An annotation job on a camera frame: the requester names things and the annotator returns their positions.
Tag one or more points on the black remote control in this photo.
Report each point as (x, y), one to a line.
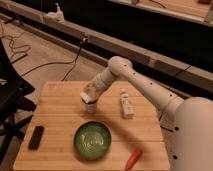
(36, 138)

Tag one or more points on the green plate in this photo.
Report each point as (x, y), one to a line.
(92, 140)

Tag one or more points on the white sponge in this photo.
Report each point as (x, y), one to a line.
(86, 98)

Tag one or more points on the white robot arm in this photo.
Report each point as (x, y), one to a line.
(193, 117)

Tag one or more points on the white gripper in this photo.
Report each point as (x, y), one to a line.
(95, 89)

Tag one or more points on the white bottle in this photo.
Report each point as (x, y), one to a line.
(126, 104)

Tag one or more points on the black office chair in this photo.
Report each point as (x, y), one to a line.
(12, 97)

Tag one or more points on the white object on ledge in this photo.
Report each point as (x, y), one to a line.
(58, 15)

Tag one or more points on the wooden board table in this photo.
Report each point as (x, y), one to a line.
(61, 112)

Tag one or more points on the orange carrot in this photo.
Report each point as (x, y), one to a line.
(134, 157)

